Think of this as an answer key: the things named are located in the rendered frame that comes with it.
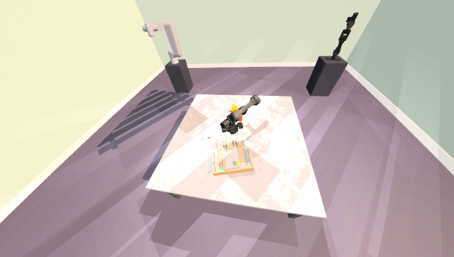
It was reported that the orange open-top box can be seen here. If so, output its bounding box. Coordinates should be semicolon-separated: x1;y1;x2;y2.
212;147;254;176

